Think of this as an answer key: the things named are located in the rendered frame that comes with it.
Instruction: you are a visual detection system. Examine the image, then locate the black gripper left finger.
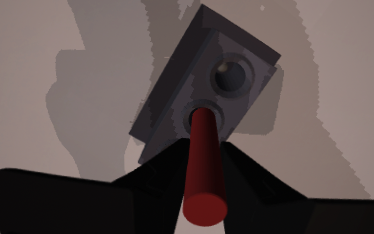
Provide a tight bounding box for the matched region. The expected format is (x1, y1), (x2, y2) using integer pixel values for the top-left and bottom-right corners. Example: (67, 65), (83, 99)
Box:
(0, 138), (190, 234)

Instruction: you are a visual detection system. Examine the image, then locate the grey plate with round holes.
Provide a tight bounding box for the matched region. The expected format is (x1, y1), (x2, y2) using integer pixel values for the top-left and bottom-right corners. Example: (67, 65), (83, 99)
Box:
(138, 28), (278, 165)

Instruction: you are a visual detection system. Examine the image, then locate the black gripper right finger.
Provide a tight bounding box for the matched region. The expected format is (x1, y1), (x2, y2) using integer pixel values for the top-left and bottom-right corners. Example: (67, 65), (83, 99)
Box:
(220, 141), (374, 234)

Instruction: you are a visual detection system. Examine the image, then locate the red peg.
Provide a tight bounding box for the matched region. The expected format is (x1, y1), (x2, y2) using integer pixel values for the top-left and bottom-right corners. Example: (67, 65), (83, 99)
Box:
(182, 108), (228, 227)

